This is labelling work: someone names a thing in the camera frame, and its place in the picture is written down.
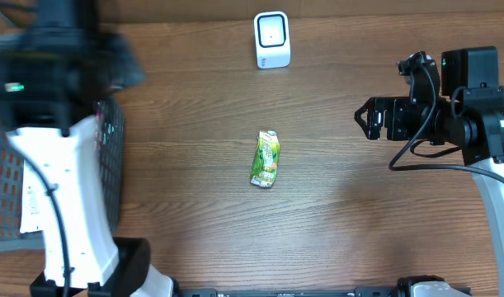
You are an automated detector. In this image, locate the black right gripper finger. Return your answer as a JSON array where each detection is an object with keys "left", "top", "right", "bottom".
[
  {"left": 355, "top": 117, "right": 370, "bottom": 137},
  {"left": 354, "top": 99, "right": 370, "bottom": 120}
]

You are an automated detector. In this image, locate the green tea drink carton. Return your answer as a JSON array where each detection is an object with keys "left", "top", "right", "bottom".
[{"left": 250, "top": 130, "right": 280, "bottom": 188}]

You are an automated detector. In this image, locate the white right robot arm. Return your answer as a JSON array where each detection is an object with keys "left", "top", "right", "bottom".
[{"left": 354, "top": 46, "right": 504, "bottom": 296}]

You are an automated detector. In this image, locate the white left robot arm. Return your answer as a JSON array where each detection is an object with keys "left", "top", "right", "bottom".
[{"left": 0, "top": 1, "right": 180, "bottom": 297}]

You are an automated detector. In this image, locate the white barcode scanner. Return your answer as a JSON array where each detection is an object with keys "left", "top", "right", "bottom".
[{"left": 253, "top": 11, "right": 291, "bottom": 69}]

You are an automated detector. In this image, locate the grey plastic mesh basket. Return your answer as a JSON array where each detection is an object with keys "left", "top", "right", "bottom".
[{"left": 0, "top": 32, "right": 126, "bottom": 253}]

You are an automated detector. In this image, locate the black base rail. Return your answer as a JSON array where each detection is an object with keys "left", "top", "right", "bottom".
[{"left": 175, "top": 275, "right": 472, "bottom": 297}]

